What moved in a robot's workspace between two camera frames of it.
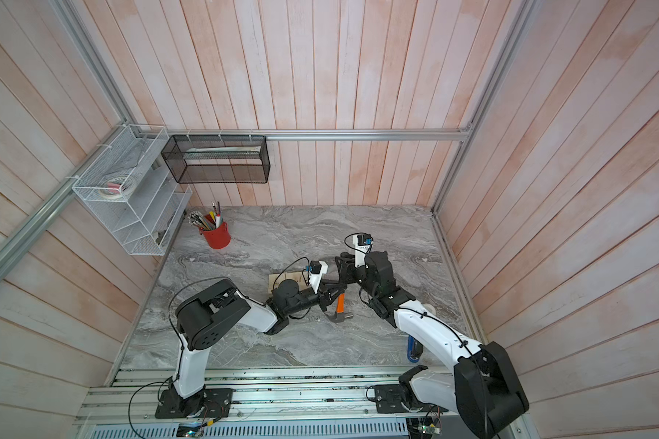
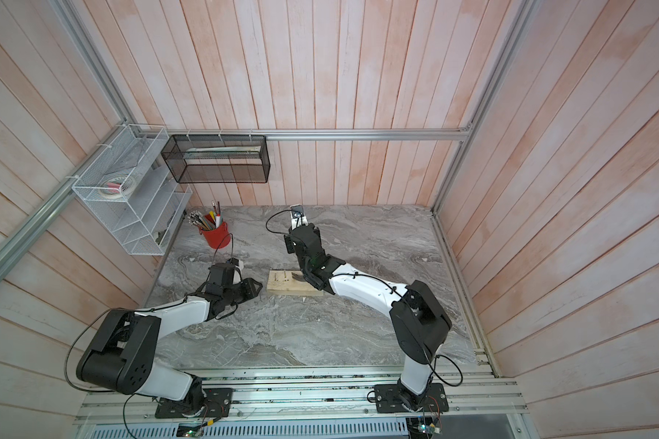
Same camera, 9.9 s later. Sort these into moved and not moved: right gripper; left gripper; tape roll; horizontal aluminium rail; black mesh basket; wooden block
Moved: left gripper; right gripper
Not moved: black mesh basket; wooden block; horizontal aluminium rail; tape roll
